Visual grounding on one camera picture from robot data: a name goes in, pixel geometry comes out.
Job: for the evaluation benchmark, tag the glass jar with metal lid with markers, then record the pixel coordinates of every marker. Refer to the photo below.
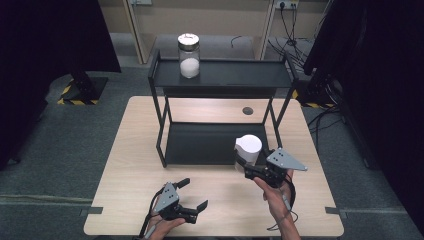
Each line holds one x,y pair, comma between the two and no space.
189,63

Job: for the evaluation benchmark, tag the black metal shelf rack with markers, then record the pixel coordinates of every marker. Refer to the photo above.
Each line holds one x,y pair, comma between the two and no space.
233,73

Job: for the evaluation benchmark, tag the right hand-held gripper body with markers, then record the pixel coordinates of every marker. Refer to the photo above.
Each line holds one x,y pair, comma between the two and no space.
283,161

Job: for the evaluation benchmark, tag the person's left hand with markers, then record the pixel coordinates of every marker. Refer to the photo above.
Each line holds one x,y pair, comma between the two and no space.
163,228

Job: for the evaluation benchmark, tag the white cup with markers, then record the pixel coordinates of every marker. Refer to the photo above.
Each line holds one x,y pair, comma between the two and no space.
249,146

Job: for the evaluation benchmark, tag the person's right hand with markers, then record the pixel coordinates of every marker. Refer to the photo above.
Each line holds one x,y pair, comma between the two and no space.
278,200

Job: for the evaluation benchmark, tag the beige wooden frame post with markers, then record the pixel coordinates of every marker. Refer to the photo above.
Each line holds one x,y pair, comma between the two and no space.
140,30
265,30

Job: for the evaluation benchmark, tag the stand base with striped tape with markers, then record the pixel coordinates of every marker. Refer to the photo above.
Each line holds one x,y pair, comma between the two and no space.
83,90
313,96

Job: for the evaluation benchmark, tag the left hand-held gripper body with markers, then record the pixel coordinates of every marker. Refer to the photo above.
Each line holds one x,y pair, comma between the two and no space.
168,198

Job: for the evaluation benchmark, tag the white wall power outlet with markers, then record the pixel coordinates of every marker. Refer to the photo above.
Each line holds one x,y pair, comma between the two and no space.
286,4

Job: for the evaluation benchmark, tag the dark curtain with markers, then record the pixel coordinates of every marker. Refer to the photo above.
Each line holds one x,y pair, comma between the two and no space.
40,50
383,83

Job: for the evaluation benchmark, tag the grey floor tape piece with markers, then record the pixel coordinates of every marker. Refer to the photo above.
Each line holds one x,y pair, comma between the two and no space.
335,211
91,210

